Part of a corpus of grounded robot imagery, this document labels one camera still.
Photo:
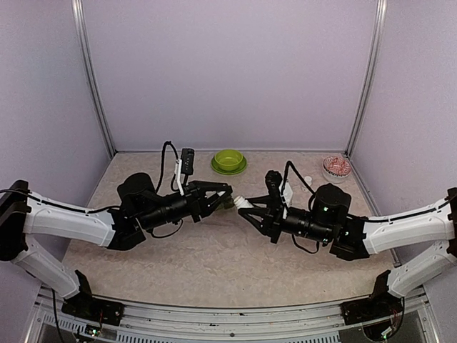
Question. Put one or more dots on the right aluminium frame post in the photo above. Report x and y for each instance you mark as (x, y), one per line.
(376, 38)

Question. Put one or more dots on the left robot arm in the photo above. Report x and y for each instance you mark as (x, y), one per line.
(25, 214)

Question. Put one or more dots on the white pill bottle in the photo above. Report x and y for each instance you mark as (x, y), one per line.
(242, 203)
(308, 180)

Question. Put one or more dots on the left aluminium frame post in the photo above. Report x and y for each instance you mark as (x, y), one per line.
(83, 37)

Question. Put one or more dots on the aluminium frame post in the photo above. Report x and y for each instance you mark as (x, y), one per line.
(376, 38)
(83, 37)

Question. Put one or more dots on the green bowl with saucer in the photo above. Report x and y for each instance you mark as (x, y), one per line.
(229, 162)

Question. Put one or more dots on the red patterned ceramic bowl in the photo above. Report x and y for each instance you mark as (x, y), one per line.
(336, 169)

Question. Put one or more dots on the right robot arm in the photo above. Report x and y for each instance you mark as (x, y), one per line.
(350, 237)

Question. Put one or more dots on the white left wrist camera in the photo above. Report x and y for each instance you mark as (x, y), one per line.
(184, 168)

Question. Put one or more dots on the green weekly pill organizer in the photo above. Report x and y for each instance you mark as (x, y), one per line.
(227, 205)

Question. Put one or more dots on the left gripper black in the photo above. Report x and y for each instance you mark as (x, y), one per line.
(198, 204)

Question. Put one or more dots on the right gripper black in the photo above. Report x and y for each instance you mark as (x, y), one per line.
(271, 217)

